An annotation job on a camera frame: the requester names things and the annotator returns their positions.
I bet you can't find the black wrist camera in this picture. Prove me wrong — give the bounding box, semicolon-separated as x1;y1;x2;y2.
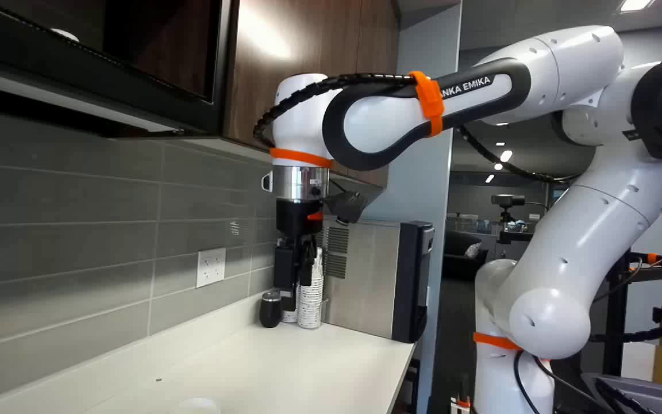
324;176;372;224

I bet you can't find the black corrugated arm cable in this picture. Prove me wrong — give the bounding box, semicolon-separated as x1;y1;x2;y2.
251;71;424;150

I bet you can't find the white double wall outlet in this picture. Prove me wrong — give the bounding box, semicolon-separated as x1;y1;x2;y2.
196;246;227;290

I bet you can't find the stainless steel black-front appliance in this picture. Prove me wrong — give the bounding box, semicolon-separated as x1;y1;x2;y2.
324;219;437;344

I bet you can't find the orange strap on base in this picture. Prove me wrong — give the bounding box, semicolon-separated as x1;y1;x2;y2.
472;331;521;354

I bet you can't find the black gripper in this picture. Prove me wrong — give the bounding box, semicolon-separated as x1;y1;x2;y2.
270;197;326;292

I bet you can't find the orange strap on wrist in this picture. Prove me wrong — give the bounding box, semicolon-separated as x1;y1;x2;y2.
269;147;335;169

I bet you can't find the black camera on tripod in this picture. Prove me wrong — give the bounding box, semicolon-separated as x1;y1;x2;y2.
489;191;529;246

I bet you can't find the orange strap on forearm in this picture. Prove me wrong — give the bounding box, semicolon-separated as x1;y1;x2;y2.
408;69;447;138

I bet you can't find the tall stack of paper cups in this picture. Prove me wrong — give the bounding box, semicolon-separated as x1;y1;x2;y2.
296;246;326;332

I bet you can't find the black metal stand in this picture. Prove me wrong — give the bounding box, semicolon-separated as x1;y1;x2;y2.
601;246;662;377

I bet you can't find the brown wooden wall cabinet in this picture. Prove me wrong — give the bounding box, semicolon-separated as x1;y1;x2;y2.
221;0;401;187

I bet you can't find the black tumbler cup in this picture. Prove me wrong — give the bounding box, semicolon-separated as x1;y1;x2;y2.
257;286;285;331

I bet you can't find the black open wall shelf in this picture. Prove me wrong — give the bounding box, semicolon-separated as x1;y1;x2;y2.
0;0;241;138

